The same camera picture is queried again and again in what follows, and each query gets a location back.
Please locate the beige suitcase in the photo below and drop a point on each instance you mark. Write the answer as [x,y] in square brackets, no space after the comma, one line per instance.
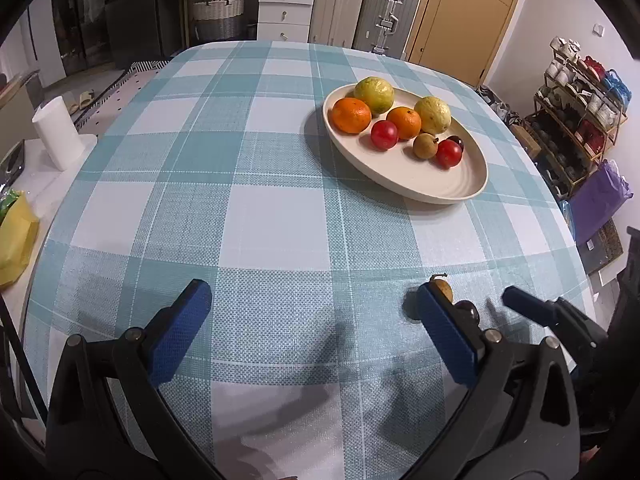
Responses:
[334,22]

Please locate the black refrigerator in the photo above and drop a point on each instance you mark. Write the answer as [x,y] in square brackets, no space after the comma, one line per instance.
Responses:
[93,32]

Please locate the yellow plastic bag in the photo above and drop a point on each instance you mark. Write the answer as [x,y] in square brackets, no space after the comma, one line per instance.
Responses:
[18,233]

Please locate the dark purple plum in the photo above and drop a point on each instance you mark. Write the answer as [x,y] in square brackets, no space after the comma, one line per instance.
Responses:
[469,308]
[457,140]

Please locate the teal checked tablecloth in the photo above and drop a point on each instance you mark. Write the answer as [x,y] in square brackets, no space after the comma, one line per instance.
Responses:
[308,365]

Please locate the cream round plate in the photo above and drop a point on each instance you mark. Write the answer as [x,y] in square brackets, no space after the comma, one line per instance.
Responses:
[400,171]

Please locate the silver grey suitcase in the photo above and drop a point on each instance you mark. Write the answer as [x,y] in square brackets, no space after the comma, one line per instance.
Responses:
[384,26]

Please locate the large yellow guava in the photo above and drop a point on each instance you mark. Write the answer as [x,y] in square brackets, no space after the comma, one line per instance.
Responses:
[434,113]

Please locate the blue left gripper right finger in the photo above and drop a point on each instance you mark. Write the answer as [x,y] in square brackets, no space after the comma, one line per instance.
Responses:
[453,332]

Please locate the shelf rack with cups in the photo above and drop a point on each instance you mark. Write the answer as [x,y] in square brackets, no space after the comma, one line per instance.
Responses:
[578,112]

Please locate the purple bag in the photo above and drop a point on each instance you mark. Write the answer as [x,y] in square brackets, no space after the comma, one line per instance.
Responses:
[598,199]

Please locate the orange mandarin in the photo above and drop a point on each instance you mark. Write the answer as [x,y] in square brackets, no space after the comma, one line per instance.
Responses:
[350,115]
[407,121]

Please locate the white paper roll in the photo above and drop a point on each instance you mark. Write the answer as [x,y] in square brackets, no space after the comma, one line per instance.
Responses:
[58,133]

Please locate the woven laundry basket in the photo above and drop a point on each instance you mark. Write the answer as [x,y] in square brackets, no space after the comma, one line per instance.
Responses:
[218,20]

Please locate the wooden door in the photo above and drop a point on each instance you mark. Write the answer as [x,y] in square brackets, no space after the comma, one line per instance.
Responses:
[459,38]

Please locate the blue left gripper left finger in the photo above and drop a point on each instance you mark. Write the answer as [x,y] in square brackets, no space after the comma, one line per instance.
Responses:
[173,329]

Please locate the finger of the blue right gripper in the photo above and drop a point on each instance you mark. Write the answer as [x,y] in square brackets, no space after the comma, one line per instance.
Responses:
[527,305]

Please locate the red cherry tomato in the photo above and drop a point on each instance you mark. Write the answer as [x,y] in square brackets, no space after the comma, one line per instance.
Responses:
[449,153]
[384,135]

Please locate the brown longan fruit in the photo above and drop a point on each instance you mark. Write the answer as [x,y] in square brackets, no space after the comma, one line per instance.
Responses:
[439,280]
[425,146]

